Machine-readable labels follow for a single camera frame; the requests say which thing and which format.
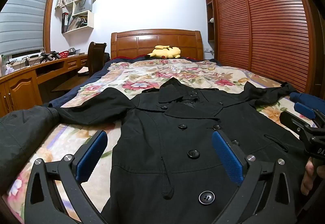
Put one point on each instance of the white wall shelf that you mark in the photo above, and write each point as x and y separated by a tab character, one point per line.
90	19

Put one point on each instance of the row of books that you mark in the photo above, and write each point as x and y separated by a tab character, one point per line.
76	23

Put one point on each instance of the wooden slatted wardrobe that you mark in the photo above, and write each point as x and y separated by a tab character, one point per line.
266	23

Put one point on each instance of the floral blanket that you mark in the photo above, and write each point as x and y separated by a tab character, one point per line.
142	74

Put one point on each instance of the black power adapter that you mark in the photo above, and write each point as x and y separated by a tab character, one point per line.
26	61

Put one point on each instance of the black trench coat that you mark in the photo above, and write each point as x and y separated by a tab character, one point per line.
162	142

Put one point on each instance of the dark puffer jacket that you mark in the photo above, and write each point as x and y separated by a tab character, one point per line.
22	132

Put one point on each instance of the yellow plush toy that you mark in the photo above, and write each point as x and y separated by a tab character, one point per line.
167	52

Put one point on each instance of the wooden desk with cabinets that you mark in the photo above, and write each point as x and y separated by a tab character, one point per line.
20	87

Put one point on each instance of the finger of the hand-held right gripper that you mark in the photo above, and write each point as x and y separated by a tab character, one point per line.
304	110
289	118

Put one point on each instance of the wooden window frame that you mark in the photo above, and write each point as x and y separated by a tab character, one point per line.
49	16

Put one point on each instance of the grey window blind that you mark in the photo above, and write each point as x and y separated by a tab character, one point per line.
22	18

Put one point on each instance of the person's right hand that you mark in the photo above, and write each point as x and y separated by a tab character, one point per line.
308	178

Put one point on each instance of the wooden door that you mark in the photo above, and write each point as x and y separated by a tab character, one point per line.
320	61

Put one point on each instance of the dark brown chair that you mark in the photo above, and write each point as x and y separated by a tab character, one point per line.
95	59

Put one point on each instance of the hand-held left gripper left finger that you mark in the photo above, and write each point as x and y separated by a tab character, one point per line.
91	155

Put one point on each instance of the grey paper bag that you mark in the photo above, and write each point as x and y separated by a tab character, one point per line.
81	7

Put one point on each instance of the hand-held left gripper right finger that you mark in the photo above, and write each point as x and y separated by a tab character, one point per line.
226	155

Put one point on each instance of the wooden bed headboard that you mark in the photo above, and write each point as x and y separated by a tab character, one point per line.
142	44

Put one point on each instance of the black tripod device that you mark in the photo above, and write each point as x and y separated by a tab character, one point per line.
49	56

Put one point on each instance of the red basket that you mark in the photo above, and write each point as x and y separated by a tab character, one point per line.
64	54

